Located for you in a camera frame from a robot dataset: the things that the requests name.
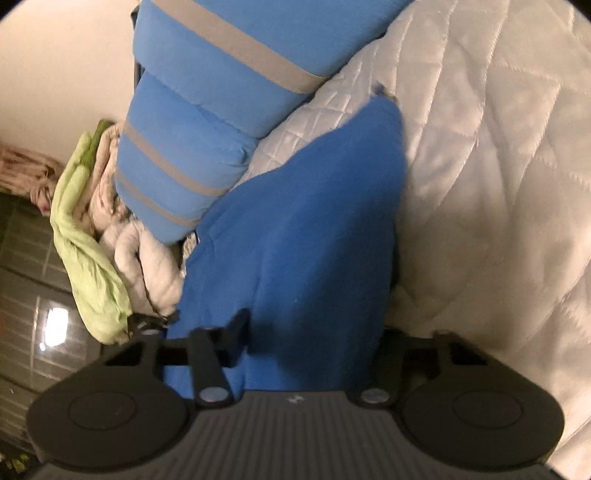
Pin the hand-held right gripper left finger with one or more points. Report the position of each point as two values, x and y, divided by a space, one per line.
238 337

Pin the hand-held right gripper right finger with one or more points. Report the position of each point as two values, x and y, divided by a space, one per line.
391 360

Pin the blue fleece jacket dark lining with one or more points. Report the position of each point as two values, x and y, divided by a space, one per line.
300 230

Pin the cream crocheted blanket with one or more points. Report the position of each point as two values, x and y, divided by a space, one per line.
138 263

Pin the light green blanket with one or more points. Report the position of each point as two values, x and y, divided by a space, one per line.
83 258

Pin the blue pillow with beige stripes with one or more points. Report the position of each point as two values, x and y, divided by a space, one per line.
180 161
240 55

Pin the white quilted bedspread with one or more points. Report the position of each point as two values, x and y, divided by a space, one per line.
485 184

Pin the floral patterned cloth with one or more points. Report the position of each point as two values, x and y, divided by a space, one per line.
23 170

